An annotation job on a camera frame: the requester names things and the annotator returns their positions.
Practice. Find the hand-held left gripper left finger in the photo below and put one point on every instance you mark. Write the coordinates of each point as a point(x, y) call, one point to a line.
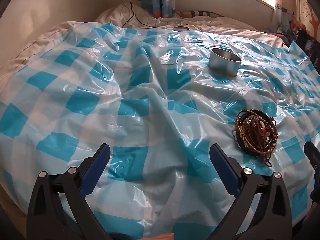
point(96, 165)

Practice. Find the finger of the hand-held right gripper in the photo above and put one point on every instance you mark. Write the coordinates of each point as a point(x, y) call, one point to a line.
point(311, 155)

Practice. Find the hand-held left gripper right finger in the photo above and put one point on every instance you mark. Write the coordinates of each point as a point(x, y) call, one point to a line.
point(223, 165)

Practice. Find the round metal tin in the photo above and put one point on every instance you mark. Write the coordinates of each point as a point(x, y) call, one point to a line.
point(225, 63)

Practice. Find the blue checkered plastic sheet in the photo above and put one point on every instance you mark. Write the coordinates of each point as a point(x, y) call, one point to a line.
point(140, 110)

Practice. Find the dark cloth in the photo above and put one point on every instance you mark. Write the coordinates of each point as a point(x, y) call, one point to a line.
point(308, 45)

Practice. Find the white duvet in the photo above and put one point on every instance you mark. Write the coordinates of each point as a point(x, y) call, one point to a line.
point(45, 37)

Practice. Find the printed cloth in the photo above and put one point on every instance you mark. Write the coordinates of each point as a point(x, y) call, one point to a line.
point(285, 20)

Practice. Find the round metal tin lid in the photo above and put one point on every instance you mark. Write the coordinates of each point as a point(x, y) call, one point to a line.
point(181, 28)

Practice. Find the striped pillow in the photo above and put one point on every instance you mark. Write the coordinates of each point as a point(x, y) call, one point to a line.
point(200, 14)

